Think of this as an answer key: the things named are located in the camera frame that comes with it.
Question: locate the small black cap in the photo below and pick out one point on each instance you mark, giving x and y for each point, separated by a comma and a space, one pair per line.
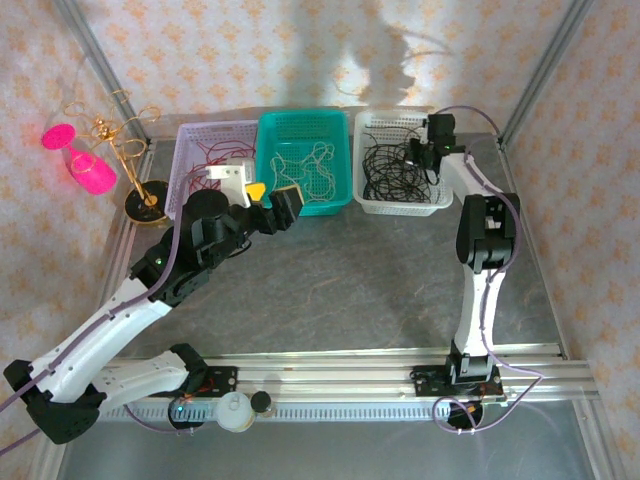
260, 401

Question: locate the white plastic jar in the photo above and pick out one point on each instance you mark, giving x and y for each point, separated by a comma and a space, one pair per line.
234, 412

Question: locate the teal plastic basket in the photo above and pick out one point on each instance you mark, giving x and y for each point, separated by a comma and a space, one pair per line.
320, 207

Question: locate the gold glass rack black base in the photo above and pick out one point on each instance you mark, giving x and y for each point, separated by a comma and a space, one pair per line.
145, 205

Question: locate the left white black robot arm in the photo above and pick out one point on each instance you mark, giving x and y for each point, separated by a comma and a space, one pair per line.
100, 330

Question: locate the pink wine glass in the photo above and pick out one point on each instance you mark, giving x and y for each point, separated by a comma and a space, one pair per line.
92, 175

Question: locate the lavender plastic basket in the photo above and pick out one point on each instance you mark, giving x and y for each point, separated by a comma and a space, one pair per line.
200, 131

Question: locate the white plastic basket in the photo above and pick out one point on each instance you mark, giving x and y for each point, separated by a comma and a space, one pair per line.
400, 207

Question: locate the aluminium frame post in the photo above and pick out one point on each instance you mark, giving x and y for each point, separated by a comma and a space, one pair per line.
545, 65
100, 65

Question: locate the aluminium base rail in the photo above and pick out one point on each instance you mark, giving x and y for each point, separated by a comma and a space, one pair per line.
325, 372

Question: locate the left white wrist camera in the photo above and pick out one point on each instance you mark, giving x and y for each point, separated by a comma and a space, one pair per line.
227, 174

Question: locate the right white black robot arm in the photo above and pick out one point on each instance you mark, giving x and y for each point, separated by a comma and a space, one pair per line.
477, 310

